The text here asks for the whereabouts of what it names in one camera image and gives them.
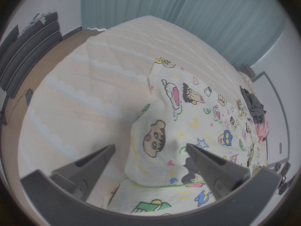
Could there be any dark grey garment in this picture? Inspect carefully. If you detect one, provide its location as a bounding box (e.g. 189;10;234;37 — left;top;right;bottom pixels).
239;86;267;124

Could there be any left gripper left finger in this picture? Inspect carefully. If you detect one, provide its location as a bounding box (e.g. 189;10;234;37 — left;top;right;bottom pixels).
50;144;116;202

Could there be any grey bedside table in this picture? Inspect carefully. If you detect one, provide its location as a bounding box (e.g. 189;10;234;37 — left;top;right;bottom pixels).
232;63;256;78

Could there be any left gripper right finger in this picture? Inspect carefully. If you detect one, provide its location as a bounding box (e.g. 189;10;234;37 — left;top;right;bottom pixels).
186;143;250;200

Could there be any cream pillow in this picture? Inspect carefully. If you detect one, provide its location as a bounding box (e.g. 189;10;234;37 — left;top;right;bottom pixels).
238;71;255;89

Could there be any white printed pyjama top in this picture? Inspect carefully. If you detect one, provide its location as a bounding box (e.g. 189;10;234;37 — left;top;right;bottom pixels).
103;57;268;215

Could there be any blue-green curtain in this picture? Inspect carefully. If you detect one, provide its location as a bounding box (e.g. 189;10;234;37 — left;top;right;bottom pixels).
80;0;288;66

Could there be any bed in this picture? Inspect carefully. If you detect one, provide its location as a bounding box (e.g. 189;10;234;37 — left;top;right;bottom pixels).
18;14;291;211

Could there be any pink garment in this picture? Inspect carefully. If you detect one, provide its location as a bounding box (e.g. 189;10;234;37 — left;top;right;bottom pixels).
255;120;269;145

